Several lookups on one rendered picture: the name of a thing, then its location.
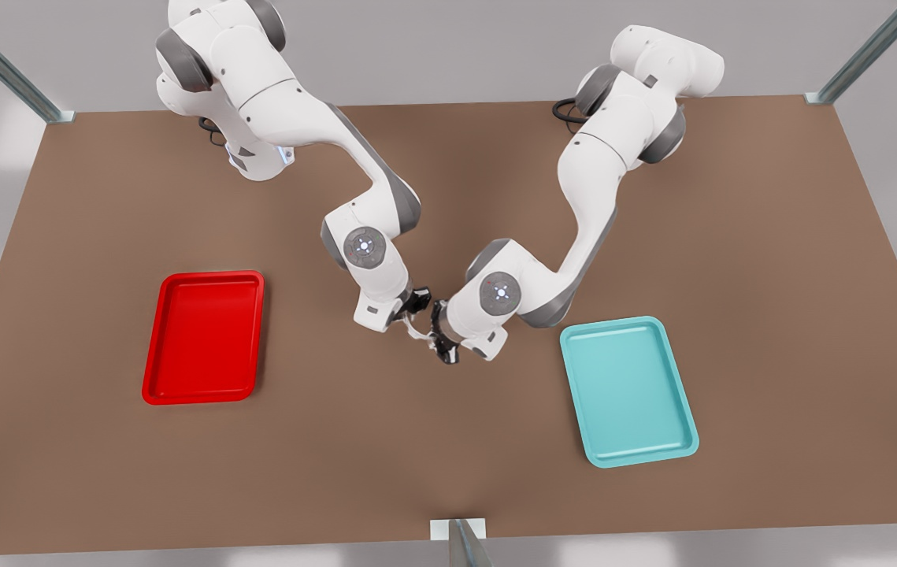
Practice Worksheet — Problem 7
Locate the teal rectangular tray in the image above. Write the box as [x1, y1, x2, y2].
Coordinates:
[559, 316, 700, 469]

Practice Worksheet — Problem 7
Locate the red rectangular tray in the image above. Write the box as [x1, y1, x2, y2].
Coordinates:
[141, 270, 266, 406]

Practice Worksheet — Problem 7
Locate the silver frame post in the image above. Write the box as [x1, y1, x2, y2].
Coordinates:
[429, 518, 495, 567]
[0, 4, 76, 125]
[804, 0, 897, 106]

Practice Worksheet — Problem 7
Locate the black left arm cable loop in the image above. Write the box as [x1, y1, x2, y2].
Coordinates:
[551, 96, 587, 125]

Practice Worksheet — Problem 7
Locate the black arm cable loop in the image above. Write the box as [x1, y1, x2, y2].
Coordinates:
[551, 96, 587, 125]
[198, 116, 229, 149]

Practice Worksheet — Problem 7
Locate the black right arm cable loop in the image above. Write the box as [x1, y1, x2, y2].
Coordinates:
[198, 116, 229, 149]

